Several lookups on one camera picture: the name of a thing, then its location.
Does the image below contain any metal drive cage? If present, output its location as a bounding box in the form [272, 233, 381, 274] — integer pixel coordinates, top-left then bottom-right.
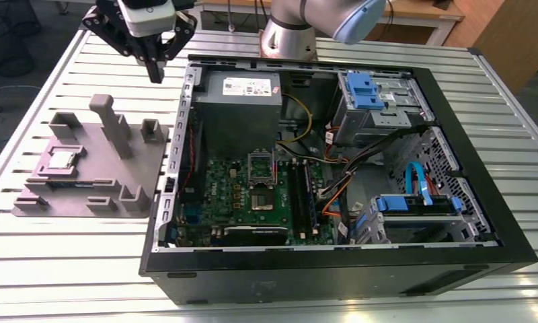
[331, 69, 436, 145]

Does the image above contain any yellow wire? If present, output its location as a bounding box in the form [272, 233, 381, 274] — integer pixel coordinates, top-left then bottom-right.
[277, 93, 315, 145]

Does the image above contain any metal disk bay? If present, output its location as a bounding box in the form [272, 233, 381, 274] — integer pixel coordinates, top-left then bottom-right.
[349, 193, 499, 246]

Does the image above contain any orange wire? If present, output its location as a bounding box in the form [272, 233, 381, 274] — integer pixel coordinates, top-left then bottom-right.
[321, 194, 345, 217]

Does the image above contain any white wrist camera black face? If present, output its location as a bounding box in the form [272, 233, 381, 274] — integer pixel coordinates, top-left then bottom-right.
[119, 0, 177, 37]

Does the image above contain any green motherboard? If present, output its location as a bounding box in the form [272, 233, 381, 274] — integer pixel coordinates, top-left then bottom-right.
[175, 156, 337, 246]

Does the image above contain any grey power supply unit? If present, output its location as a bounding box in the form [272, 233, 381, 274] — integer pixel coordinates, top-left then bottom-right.
[191, 70, 283, 161]

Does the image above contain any blue flat wire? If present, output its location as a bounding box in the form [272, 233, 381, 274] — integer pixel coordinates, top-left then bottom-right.
[405, 161, 435, 206]

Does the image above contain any wooden cabinet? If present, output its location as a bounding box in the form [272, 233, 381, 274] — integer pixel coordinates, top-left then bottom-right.
[444, 0, 538, 92]

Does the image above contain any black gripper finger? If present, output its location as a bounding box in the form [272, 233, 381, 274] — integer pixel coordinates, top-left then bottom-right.
[155, 13, 199, 84]
[81, 7, 159, 83]

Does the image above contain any black open PC case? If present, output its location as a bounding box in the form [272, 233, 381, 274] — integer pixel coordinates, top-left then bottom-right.
[137, 52, 538, 306]

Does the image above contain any grey plastic parts rack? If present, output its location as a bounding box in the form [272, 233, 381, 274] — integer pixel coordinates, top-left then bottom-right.
[12, 94, 172, 219]

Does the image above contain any CPU socket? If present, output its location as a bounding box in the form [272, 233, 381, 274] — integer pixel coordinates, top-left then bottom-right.
[249, 186, 279, 212]

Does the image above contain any black RAM slot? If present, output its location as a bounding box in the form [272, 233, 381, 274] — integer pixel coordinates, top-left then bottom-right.
[299, 159, 320, 236]
[287, 159, 309, 239]

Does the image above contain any metal socket cover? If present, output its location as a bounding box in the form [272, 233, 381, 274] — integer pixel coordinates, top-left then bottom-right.
[248, 147, 279, 186]

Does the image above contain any wooden desk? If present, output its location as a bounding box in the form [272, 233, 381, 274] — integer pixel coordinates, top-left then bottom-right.
[367, 0, 467, 46]

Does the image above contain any hard disk in blue carrier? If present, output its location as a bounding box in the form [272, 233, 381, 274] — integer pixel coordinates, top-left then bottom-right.
[375, 194, 463, 218]

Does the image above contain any black graphics card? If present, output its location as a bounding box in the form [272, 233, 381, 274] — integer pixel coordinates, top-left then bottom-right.
[211, 224, 291, 246]

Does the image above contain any black cable bundle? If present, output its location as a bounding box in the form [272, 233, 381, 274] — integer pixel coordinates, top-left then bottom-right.
[317, 124, 435, 199]

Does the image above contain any silver square CPU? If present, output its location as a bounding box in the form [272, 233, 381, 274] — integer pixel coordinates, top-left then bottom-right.
[48, 151, 79, 169]

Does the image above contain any blue plastic drive bracket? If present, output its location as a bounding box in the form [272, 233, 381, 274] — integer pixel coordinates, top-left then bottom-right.
[347, 71, 387, 110]

